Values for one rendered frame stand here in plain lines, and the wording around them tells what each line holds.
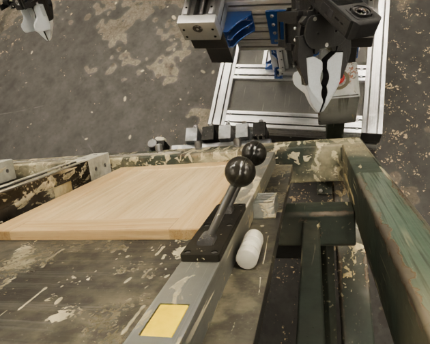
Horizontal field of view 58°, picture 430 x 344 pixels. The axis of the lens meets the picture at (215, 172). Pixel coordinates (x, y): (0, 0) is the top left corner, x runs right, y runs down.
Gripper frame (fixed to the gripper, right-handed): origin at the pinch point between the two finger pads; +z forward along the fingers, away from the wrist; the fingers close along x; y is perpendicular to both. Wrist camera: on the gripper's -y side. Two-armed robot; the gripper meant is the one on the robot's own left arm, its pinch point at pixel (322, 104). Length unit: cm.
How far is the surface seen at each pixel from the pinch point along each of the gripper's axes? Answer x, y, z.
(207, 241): 23.9, -10.7, 10.9
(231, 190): 20.1, -10.6, 4.7
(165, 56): -23, 210, 17
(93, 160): 36, 67, 25
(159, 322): 32.6, -22.6, 9.4
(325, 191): -70, 97, 79
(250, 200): 10.6, 6.1, 16.9
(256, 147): 12.4, -1.7, 3.6
